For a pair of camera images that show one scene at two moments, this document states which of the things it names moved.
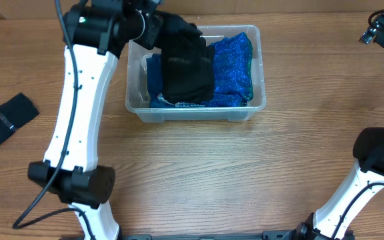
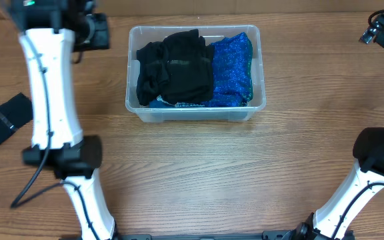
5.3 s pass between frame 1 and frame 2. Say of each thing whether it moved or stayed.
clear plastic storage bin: stayed
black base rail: stayed
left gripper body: moved
